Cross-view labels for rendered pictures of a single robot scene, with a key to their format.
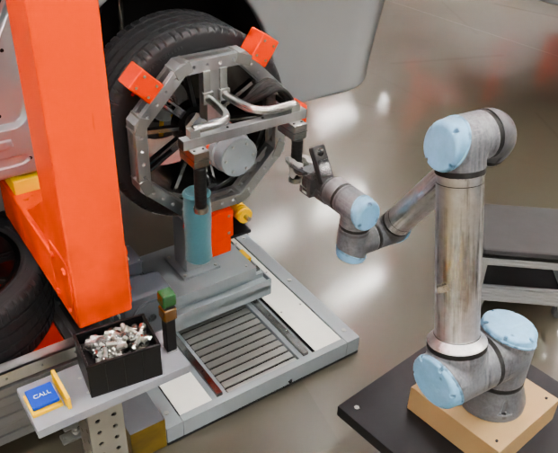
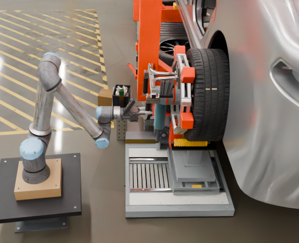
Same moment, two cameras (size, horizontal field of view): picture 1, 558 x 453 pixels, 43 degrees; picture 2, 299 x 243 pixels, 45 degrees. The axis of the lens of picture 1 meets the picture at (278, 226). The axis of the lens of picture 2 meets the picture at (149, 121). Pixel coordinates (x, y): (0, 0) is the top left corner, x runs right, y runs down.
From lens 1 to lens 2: 349 cm
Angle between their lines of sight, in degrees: 91
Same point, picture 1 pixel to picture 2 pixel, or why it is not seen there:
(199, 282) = (178, 157)
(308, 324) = (146, 199)
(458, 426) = not seen: hidden behind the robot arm
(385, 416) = (64, 160)
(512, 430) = (20, 169)
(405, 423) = not seen: hidden behind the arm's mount
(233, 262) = (186, 172)
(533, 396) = (23, 185)
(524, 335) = (23, 144)
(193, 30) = (193, 52)
